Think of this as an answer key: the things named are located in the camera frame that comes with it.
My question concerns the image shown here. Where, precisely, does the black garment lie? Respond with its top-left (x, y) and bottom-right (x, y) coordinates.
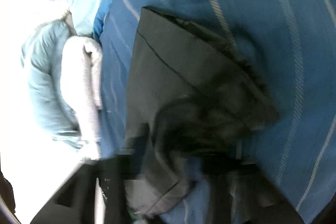
top-left (125, 7), bottom-right (278, 217)

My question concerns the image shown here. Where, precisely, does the white pink folded cloth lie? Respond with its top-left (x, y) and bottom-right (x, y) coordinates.
top-left (60, 36), bottom-right (102, 143)

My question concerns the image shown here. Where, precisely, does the blue striped bed sheet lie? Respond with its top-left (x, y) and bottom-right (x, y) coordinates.
top-left (94, 0), bottom-right (335, 223)

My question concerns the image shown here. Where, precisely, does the light blue quilt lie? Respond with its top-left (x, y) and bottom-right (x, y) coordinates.
top-left (21, 0), bottom-right (102, 149)

